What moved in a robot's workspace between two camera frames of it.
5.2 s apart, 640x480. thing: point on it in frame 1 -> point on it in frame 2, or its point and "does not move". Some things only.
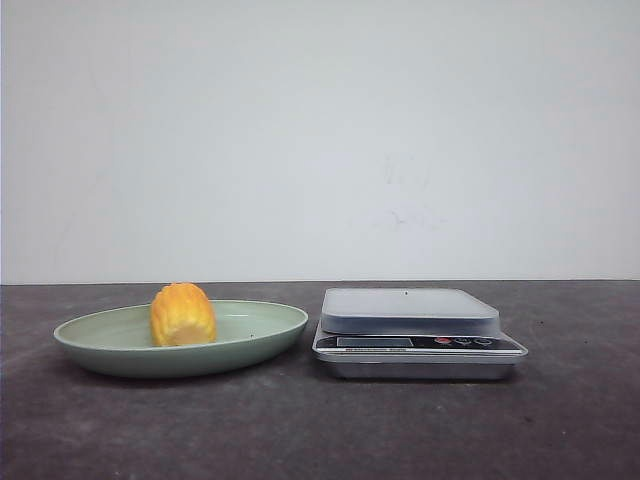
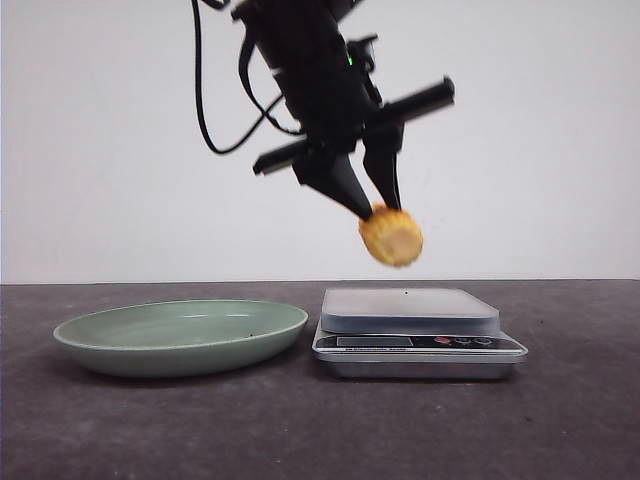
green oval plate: (181, 333) does not move
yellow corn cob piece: (182, 313) -> (393, 236)
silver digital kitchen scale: (412, 334) does not move
